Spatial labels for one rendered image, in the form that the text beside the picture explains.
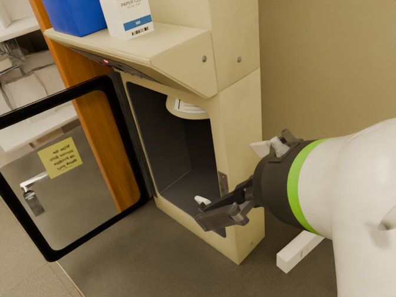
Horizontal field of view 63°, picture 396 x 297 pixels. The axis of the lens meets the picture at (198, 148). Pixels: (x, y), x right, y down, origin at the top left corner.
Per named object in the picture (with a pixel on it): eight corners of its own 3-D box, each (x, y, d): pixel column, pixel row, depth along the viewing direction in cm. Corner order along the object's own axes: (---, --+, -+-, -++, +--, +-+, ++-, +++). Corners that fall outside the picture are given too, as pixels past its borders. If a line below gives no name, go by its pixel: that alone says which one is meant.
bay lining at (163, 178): (214, 149, 105) (199, 42, 84) (284, 181, 89) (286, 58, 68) (157, 192, 92) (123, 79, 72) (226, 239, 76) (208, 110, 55)
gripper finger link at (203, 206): (276, 192, 42) (274, 198, 41) (216, 221, 49) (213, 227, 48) (258, 170, 42) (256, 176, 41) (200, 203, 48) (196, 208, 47)
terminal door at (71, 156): (151, 200, 94) (109, 72, 71) (49, 265, 81) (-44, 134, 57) (149, 198, 95) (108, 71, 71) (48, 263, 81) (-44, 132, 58)
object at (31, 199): (46, 213, 72) (35, 194, 69) (36, 218, 71) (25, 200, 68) (43, 208, 74) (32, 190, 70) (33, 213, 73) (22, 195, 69)
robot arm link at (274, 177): (334, 264, 30) (392, 195, 32) (256, 171, 28) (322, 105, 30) (297, 247, 36) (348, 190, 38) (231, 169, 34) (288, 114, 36)
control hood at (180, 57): (109, 59, 71) (95, 12, 65) (220, 93, 51) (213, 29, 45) (62, 80, 65) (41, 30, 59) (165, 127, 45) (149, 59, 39)
